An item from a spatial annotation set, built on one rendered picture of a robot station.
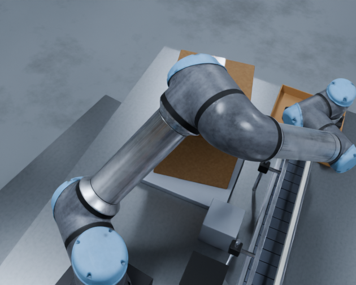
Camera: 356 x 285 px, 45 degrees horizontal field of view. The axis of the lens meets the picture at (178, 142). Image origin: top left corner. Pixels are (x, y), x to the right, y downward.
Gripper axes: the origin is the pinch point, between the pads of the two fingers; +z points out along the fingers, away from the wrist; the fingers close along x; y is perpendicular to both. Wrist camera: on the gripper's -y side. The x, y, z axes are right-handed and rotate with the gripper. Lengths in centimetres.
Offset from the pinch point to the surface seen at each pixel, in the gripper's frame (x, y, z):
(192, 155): -24.8, -29.7, -14.8
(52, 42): 65, -173, 122
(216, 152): -22.6, -23.4, -17.5
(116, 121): -17, -62, 4
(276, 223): -32.4, 0.0, -7.0
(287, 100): 22.5, -8.1, 17.9
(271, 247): -40.4, 0.7, -10.0
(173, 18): 135, -110, 148
